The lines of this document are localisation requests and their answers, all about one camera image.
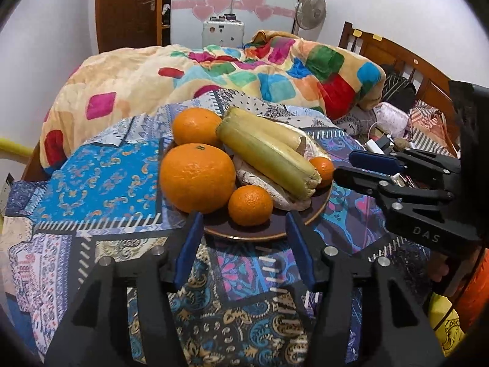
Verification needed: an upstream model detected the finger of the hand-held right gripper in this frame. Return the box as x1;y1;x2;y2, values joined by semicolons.
333;165;457;205
349;149;463;180

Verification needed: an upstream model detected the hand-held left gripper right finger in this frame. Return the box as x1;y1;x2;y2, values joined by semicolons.
285;211;446;367

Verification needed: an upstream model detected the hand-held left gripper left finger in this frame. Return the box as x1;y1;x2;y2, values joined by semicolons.
44;210;205;367

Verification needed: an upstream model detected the small mandarin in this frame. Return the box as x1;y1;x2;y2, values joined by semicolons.
309;157;335;188
228;185;274;226

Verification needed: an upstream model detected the purple round plate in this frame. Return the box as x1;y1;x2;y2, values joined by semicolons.
162;138;333;240

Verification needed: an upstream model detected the large orange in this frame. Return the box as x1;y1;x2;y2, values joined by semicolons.
172;107;223;148
159;143;236;215

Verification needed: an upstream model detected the partly husked yellow corn cob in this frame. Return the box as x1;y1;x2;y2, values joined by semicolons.
263;120;307;157

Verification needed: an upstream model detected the green husked corn cob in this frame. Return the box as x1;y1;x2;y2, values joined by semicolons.
216;107;322;200

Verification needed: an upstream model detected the person's right hand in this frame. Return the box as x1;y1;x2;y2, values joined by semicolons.
428;250;472;299

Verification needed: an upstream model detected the pink dotted bag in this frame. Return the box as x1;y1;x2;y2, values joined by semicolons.
374;103;412;138

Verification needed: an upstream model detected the striped fabric bag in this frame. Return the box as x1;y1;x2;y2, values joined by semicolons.
409;99;459;154

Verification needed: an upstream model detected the black backpack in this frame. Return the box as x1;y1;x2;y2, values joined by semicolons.
382;72;417;104

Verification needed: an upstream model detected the blue patterned bed cloth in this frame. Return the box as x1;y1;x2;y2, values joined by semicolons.
0;88;440;367

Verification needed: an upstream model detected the brown wooden headboard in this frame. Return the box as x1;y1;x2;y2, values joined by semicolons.
338;22;463;157

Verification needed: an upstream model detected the standing electric fan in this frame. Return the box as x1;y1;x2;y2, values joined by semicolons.
294;0;328;36

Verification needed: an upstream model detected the yellow printed bag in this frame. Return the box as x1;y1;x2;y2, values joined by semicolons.
428;292;467;357

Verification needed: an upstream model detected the colourful checked blanket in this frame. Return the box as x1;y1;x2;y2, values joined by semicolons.
40;31;386;175

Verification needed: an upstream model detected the small white appliance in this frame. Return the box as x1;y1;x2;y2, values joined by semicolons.
202;19;245;49

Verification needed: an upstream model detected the brown wooden door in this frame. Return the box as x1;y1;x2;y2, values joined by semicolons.
95;0;163;53

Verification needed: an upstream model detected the white charger with cable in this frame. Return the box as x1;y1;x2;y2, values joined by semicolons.
365;134;394;154

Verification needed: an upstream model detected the yellow padded rail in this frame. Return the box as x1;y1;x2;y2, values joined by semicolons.
0;138;30;156

